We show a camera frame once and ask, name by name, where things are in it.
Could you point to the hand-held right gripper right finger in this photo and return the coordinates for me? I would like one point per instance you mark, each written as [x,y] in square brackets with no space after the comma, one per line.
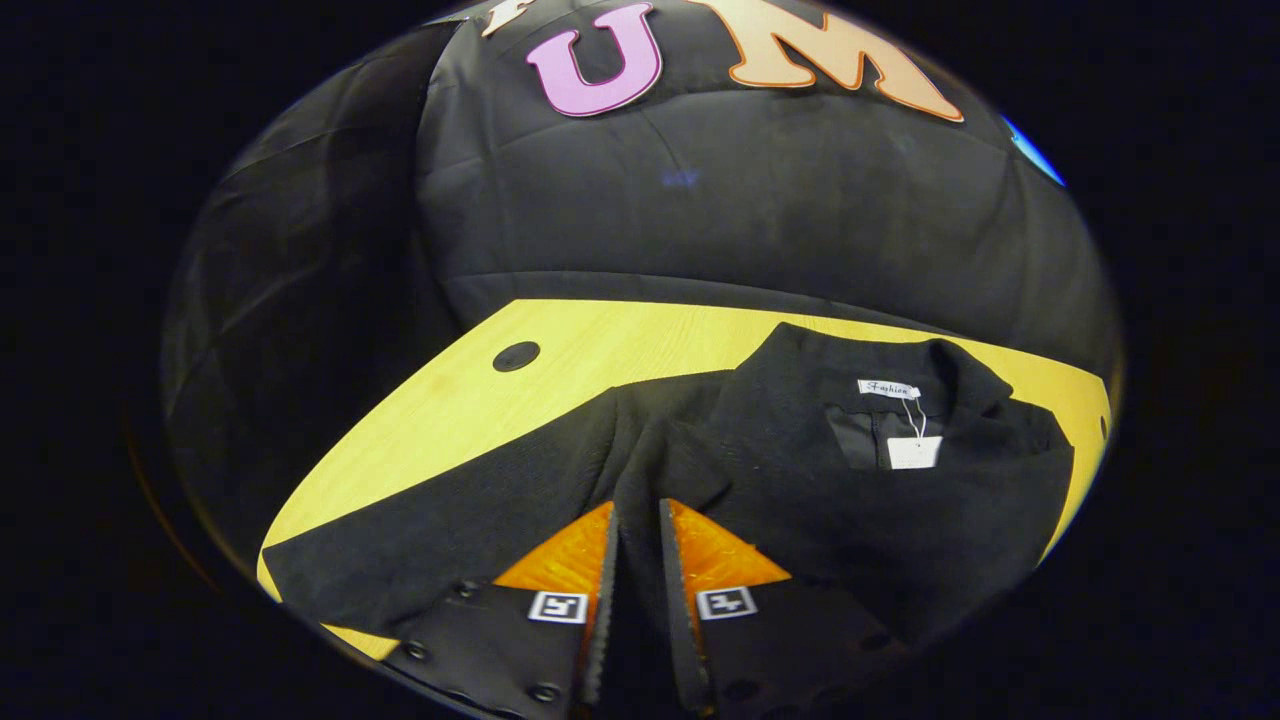
[675,620]

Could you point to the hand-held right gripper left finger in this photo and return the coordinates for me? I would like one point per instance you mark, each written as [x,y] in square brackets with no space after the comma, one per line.
[603,620]

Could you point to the black coat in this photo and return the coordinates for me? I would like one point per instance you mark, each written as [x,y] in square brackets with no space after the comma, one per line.
[800,500]

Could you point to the round black table grommet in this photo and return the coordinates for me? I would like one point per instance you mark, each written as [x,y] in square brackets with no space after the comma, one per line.
[516,356]

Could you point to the white hang tag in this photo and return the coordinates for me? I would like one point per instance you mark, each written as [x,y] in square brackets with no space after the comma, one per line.
[915,452]

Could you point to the black backdrop cloth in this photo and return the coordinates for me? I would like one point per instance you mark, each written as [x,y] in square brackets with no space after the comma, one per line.
[750,220]

